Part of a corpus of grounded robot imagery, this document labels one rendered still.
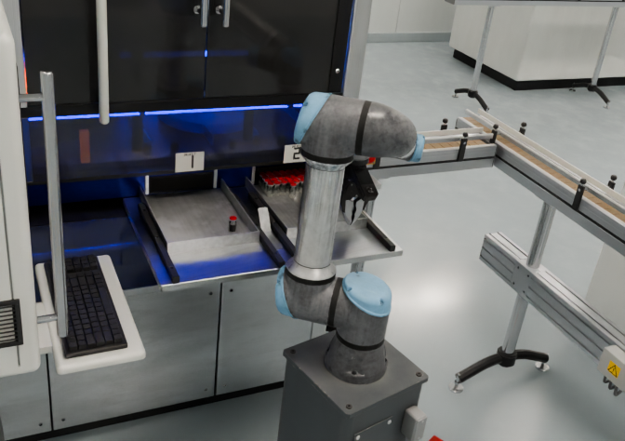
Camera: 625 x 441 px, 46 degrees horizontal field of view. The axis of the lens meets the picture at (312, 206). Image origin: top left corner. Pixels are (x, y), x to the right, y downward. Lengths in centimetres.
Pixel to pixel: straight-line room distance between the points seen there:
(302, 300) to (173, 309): 83
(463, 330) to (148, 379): 148
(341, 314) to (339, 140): 41
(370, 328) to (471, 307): 191
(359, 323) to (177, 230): 66
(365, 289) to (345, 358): 18
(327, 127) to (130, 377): 133
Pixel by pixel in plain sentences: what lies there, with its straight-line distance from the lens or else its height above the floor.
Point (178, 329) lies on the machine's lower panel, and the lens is 248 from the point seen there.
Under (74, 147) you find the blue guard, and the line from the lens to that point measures 209.
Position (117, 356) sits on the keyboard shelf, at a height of 80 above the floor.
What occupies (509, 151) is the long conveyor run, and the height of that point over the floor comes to 93.
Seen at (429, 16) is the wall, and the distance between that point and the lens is 804.
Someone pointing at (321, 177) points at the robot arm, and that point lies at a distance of 156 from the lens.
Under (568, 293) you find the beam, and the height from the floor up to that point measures 55.
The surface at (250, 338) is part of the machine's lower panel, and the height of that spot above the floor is 32.
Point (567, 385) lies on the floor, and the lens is 328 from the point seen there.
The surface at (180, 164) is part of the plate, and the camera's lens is 217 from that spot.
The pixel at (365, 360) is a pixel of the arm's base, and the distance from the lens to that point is 173.
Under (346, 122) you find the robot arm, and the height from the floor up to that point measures 140.
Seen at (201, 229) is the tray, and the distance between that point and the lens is 210.
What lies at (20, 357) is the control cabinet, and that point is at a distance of 172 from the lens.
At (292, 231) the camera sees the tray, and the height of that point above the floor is 90.
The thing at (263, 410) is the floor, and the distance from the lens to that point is 281.
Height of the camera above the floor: 193
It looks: 27 degrees down
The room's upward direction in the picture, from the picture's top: 7 degrees clockwise
